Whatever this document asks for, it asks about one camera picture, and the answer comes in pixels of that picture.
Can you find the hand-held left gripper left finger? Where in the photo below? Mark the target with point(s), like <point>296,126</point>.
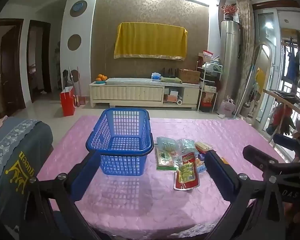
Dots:
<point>87,173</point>

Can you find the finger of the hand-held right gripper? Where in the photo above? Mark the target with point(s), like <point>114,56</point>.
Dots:
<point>257,156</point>
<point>286,141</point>

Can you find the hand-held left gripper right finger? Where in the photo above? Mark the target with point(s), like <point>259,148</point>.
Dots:
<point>218,176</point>

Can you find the orange snack packet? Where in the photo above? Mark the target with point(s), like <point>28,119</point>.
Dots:
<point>225,161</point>

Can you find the blue white snack packet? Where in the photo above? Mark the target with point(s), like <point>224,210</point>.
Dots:
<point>202,167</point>

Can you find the blue plastic basket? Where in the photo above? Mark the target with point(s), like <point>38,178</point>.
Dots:
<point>115,165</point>

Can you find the red snack packet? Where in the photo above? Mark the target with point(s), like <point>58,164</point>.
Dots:
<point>186,172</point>

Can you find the pale yellow wafer packet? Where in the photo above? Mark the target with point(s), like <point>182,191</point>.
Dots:
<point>203,146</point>

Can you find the clear teal snack packet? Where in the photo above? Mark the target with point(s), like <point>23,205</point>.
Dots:
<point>186,145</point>

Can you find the green cracker packet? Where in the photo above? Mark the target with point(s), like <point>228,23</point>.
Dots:
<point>166,158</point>

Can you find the pale green snack packet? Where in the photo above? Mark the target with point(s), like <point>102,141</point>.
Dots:
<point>166,142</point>

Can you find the wooden clothes rack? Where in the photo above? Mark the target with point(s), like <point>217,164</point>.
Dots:
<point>282,110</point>

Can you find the pink shopping bag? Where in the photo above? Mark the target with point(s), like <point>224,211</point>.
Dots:
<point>227,108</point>

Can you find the pink quilted blanket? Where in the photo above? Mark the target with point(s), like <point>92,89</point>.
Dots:
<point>140,205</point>

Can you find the blue mop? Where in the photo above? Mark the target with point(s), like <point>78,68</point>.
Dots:
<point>245,92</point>

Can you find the red paper bag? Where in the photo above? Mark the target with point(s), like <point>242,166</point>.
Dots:
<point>68,103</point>

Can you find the broom with dustpan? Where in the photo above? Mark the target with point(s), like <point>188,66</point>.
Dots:
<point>80,100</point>

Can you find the hanging clothes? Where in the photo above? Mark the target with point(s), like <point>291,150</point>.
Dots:
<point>293,65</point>

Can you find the grey cushion with gold print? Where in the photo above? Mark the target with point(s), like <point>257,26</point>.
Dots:
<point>15,140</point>

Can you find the arched standing mirror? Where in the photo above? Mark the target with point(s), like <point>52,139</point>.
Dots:
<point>263,62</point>

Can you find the paper towel roll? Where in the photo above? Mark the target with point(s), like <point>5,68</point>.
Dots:
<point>179,101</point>

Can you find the white metal rack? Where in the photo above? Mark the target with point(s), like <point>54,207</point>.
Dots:
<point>210,80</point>

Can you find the cream television cabinet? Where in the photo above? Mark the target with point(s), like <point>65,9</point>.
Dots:
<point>130,93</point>

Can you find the plate of oranges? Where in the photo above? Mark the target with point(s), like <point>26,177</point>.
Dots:
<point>101,78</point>

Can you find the silver tower air conditioner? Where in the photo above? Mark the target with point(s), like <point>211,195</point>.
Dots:
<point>230,55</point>

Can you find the cardboard box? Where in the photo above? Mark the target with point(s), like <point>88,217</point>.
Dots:
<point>188,76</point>

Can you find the patterned curtain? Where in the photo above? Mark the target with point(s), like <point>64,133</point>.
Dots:
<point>245,42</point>

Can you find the green folded mat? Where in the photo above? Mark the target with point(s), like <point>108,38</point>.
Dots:
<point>171,79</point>

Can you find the black router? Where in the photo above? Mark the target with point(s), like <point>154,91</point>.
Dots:
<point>169,73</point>

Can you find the blue tissue box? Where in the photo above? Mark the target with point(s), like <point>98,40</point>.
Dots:
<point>156,77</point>

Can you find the dark wooden door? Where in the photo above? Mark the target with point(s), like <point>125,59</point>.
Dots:
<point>7,67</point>
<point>38,60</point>

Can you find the vase with red flowers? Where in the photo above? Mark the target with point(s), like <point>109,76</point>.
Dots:
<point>229,10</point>

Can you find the yellow cloth cover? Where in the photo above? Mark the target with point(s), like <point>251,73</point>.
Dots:
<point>150,40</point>

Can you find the round blue wall plate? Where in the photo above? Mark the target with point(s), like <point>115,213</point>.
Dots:
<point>78,8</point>

